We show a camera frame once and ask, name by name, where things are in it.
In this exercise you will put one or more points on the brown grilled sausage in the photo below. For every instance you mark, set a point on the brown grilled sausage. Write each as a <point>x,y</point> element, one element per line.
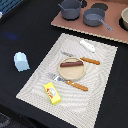
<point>70,64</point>

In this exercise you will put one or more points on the white fish toy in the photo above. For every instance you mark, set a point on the white fish toy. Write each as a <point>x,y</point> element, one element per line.
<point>88,46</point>

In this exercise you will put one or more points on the yellow box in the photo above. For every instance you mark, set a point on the yellow box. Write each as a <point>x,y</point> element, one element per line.
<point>52,93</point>

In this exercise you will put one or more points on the light blue cup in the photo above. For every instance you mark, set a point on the light blue cup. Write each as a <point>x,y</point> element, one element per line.
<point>20,61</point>

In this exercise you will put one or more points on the round wooden plate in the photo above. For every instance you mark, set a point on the round wooden plate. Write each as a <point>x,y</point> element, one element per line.
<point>74,72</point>

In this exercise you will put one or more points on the beige woven placemat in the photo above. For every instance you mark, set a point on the beige woven placemat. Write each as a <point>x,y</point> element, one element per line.
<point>77,108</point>

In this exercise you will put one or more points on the dark grey frying pan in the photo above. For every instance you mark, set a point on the dark grey frying pan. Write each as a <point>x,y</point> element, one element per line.
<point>95,17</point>

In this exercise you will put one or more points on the dark grey pot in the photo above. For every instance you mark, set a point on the dark grey pot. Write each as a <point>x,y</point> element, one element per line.
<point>70,9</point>

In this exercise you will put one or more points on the black stove burner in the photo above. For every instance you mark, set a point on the black stove burner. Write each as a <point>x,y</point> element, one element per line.
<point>102,6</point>

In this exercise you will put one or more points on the beige bowl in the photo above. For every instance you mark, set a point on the beige bowl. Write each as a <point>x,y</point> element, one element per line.
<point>124,15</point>

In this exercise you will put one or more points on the fork with wooden handle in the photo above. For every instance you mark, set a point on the fork with wooden handle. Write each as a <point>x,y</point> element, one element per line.
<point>69,82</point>

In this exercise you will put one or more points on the knife with wooden handle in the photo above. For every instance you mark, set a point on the knife with wooden handle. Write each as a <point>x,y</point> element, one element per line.
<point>82,58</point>

